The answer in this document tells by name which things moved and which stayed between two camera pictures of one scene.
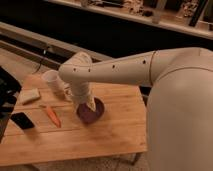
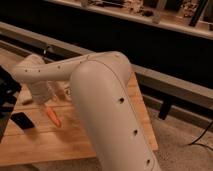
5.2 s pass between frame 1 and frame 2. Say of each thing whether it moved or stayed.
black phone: stayed
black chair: stayed
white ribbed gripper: moved
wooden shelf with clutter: stayed
